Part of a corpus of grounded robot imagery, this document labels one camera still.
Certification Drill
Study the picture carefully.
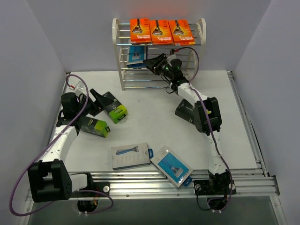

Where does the purple cable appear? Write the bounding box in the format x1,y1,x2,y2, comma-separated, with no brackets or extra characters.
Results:
9,74,114,216
174,46,234,211

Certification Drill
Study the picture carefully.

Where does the orange Gillette Fusion5 razor box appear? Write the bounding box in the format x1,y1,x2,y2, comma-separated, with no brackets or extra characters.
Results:
168,19,195,46

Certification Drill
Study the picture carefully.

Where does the aluminium rail base frame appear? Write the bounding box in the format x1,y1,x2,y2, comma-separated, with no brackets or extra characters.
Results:
25,70,281,204

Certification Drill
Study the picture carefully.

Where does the black green Gillette Labs carton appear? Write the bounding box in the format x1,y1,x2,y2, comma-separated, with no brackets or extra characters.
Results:
80,116,111,138

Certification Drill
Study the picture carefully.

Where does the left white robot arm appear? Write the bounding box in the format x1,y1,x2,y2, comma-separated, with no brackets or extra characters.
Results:
27,89,113,203

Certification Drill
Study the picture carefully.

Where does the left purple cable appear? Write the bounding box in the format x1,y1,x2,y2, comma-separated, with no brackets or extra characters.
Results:
9,74,114,216

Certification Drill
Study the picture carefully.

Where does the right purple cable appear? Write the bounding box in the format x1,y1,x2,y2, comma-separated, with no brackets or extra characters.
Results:
174,46,234,211

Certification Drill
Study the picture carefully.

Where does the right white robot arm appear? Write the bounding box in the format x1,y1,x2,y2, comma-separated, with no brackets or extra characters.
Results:
143,53,236,195

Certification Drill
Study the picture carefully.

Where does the Harry's blade cartridge pack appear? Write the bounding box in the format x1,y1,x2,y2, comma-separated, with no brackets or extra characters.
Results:
150,146,193,188

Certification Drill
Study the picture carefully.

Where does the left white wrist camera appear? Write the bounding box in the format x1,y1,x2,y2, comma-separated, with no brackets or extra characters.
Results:
69,81,86,96

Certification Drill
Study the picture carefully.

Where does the grey Harry's box blue razor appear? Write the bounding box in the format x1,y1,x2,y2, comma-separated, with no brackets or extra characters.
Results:
111,142,154,170

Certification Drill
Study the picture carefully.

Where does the small orange Gillette razor box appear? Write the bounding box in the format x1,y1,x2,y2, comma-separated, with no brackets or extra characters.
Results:
130,17,152,44

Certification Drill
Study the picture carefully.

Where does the white chrome-bar shelf rack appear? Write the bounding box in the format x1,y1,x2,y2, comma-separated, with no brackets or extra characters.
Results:
112,18,207,90

